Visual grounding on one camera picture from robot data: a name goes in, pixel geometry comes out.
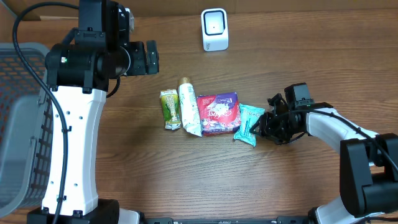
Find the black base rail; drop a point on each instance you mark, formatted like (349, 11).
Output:
(278, 220)

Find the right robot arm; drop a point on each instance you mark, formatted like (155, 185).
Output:
(368, 160)

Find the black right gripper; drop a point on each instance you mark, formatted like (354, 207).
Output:
(269, 131)

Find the green drink carton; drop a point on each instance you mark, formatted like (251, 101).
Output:
(171, 109)

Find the red purple snack pack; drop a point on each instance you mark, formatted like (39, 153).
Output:
(219, 113)

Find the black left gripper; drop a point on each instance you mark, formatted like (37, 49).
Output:
(136, 50)

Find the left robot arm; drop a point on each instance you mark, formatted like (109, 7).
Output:
(78, 74)

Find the teal snack packet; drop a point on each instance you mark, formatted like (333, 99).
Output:
(249, 117)

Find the grey plastic mesh basket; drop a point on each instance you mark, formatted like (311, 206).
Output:
(26, 135)

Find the white tube gold cap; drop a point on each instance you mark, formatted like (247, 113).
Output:
(189, 109)

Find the white barcode scanner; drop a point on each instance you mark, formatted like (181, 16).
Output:
(214, 27)

